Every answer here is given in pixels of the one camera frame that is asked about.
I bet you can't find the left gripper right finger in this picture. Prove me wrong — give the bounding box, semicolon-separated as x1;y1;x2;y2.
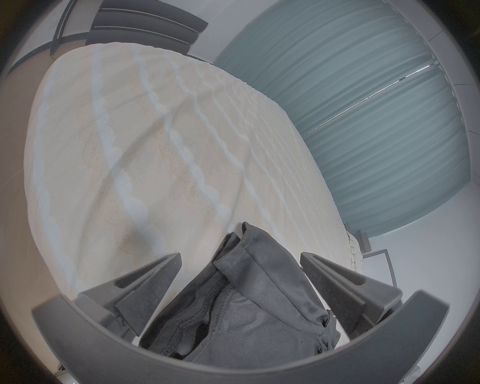
300;251;404;335

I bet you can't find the black chest of drawers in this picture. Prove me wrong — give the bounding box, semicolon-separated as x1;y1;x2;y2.
88;0;209;57

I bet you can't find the white printed pillow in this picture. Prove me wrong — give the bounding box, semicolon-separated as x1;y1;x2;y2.
345;230;365;272

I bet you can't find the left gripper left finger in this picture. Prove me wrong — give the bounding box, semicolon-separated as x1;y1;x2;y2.
77;252;182;338

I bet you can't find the grey bedside table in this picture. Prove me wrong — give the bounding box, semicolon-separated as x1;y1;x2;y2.
344;223;372;252

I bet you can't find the black T-shirt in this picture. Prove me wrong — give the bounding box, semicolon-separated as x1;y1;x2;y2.
138;221;343;364

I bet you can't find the bed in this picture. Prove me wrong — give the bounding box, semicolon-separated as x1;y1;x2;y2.
23;42;399;340

